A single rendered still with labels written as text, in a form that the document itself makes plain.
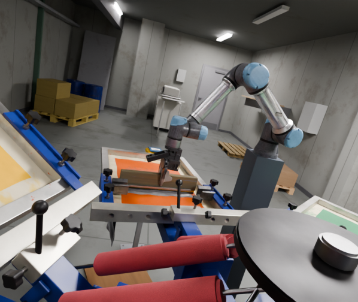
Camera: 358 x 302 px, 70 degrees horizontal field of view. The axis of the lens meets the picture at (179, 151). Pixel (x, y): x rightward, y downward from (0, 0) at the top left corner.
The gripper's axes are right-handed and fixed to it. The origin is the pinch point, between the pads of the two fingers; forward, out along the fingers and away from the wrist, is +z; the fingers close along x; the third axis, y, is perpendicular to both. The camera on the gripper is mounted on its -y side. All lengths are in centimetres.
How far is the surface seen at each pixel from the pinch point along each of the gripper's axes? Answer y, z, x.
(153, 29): 102, -180, 719
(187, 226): -0.2, -3.6, -44.5
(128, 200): -16.1, 5.6, -11.8
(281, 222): -2, -31, -84
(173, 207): -4.8, -7.0, -37.9
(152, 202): -4.8, 5.3, -12.2
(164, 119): 162, 58, 573
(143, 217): -14.0, -0.4, -35.4
